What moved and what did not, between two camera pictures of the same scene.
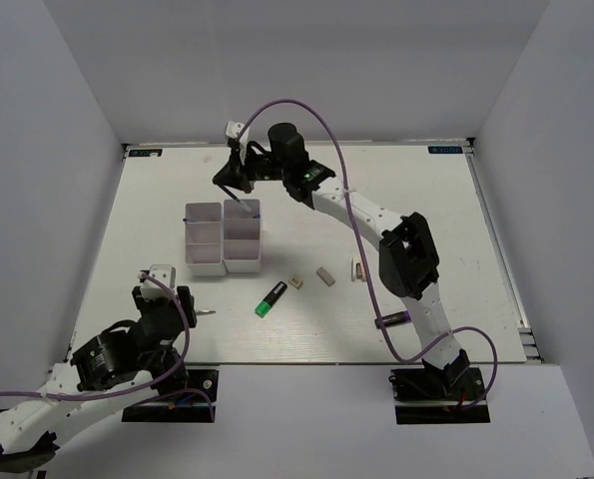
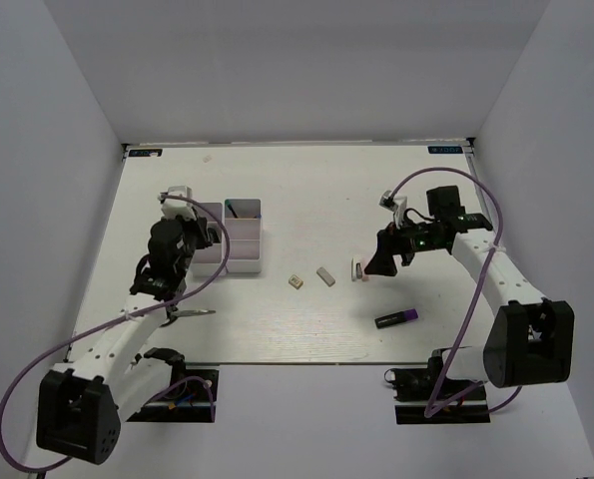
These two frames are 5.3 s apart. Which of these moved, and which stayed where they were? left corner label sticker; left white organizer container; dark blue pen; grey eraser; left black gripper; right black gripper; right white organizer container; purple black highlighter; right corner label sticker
Moved: right black gripper; dark blue pen; left black gripper
Stayed: grey eraser; left white organizer container; right white organizer container; purple black highlighter; left corner label sticker; right corner label sticker
